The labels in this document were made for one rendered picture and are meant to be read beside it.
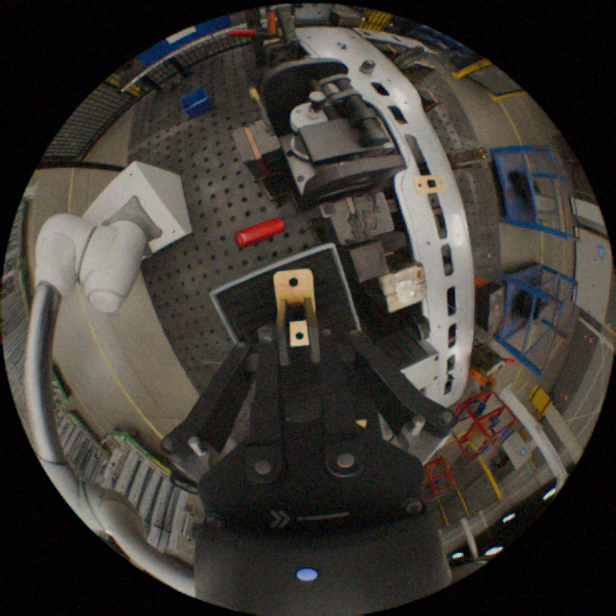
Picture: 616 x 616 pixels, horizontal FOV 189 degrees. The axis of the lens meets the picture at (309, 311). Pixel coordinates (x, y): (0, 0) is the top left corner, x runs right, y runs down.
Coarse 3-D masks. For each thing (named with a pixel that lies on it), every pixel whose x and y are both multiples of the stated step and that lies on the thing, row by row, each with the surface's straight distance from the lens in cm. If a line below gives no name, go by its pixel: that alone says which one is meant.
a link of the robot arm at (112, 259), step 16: (112, 224) 66; (128, 224) 63; (96, 240) 57; (112, 240) 57; (128, 240) 59; (144, 240) 65; (96, 256) 55; (112, 256) 55; (128, 256) 56; (80, 272) 58; (96, 272) 54; (112, 272) 53; (128, 272) 55; (96, 288) 53; (112, 288) 53; (128, 288) 57; (96, 304) 58; (112, 304) 56
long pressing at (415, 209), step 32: (320, 32) 78; (352, 32) 83; (352, 64) 60; (384, 64) 66; (384, 96) 54; (416, 96) 61; (416, 128) 52; (416, 192) 45; (448, 192) 51; (416, 224) 44; (448, 224) 50; (416, 256) 44; (448, 288) 52; (448, 320) 55; (448, 352) 62
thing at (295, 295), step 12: (276, 276) 21; (288, 276) 21; (300, 276) 21; (276, 288) 22; (288, 288) 22; (300, 288) 22; (312, 288) 22; (288, 300) 22; (300, 300) 22; (312, 300) 22; (288, 312) 21; (300, 312) 22; (300, 324) 23
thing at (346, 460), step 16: (320, 336) 14; (336, 336) 14; (320, 352) 13; (336, 352) 13; (336, 368) 11; (336, 384) 10; (336, 400) 9; (336, 416) 8; (352, 416) 8; (336, 432) 8; (352, 432) 8; (336, 448) 7; (352, 448) 7; (336, 464) 7; (352, 464) 7; (336, 480) 7; (352, 480) 7
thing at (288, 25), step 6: (276, 6) 52; (282, 6) 51; (288, 6) 52; (294, 6) 54; (300, 6) 53; (276, 12) 54; (282, 12) 52; (288, 12) 53; (282, 18) 53; (288, 18) 54; (282, 24) 54; (288, 24) 55; (282, 30) 58; (288, 30) 56; (294, 30) 56; (288, 36) 57; (294, 36) 58
